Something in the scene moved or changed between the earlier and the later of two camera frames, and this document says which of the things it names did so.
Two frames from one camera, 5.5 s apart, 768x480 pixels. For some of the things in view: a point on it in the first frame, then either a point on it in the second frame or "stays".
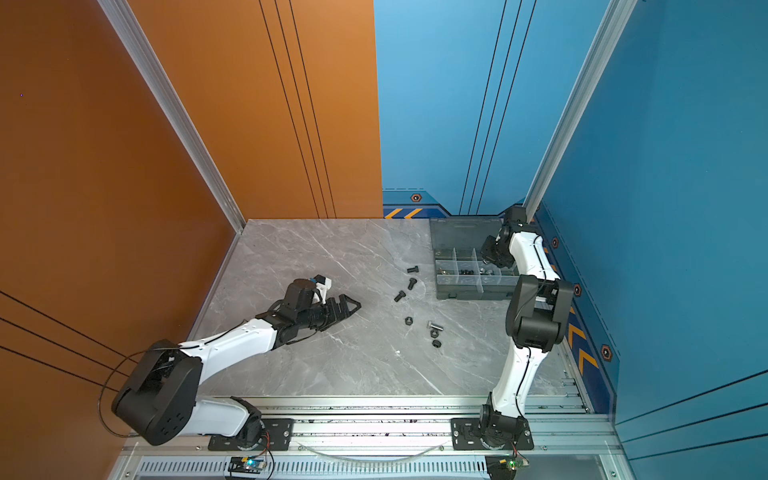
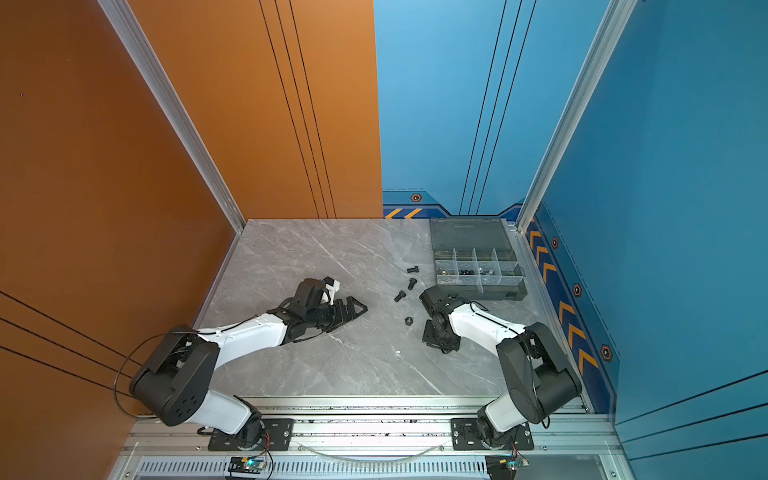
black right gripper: (488, 254) -> (450, 346)
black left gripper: (338, 315) stays
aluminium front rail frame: (393, 438) stays
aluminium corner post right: (618, 14) stays
